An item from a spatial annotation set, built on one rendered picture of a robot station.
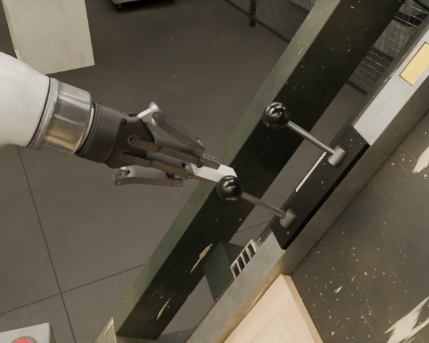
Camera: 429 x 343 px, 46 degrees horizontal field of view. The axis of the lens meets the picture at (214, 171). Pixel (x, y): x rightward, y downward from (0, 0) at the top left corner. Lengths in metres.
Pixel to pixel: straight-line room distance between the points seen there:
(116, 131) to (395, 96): 0.36
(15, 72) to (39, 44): 3.78
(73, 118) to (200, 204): 0.44
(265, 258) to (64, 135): 0.37
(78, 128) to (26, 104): 0.06
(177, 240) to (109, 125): 0.45
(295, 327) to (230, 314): 0.14
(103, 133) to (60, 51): 3.81
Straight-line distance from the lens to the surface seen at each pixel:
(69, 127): 0.61
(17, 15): 4.28
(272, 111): 0.68
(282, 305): 0.78
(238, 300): 0.83
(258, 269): 0.80
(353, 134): 0.71
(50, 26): 4.34
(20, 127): 0.61
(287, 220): 0.74
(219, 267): 1.03
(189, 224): 1.00
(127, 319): 1.18
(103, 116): 0.63
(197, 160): 0.70
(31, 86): 0.61
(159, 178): 0.71
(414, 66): 0.70
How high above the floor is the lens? 1.90
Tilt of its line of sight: 37 degrees down
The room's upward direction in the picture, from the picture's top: straight up
